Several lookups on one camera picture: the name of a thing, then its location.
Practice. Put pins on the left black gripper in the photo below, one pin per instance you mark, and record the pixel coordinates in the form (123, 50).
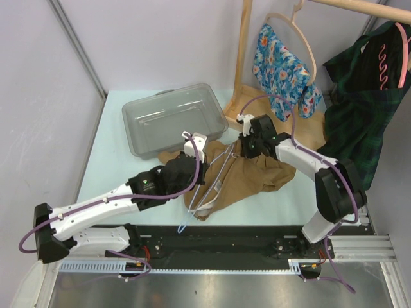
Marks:
(203, 167)

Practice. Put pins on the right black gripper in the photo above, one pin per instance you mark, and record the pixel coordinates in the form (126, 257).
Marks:
(244, 151)

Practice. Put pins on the blue wire hanger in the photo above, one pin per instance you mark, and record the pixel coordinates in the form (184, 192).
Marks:
(201, 205)

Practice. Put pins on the tan garment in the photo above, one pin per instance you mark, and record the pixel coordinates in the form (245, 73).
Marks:
(242, 177)

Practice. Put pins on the blue floral skirt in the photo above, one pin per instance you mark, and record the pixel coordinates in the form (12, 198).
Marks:
(281, 74)

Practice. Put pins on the green plaid garment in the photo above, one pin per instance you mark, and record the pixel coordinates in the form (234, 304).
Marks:
(360, 111)

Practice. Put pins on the pink plastic hanger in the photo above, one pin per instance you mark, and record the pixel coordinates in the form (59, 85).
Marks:
(393, 57)

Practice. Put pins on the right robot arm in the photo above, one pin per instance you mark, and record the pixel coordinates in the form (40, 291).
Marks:
(339, 192)

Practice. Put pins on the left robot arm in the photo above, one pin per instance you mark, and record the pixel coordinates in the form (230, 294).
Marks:
(57, 230)

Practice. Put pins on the wooden clothes rack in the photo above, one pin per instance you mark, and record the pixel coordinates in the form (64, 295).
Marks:
(253, 100)

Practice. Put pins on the clear plastic tray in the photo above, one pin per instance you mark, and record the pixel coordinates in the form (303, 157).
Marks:
(156, 123)

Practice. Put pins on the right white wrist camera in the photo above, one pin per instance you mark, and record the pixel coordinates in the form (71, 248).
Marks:
(245, 120)

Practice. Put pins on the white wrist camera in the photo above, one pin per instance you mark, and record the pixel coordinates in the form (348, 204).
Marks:
(245, 120)
(195, 145)

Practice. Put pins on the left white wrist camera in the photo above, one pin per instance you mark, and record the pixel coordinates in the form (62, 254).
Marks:
(195, 145)

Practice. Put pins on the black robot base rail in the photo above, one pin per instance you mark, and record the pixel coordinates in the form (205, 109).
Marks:
(214, 248)

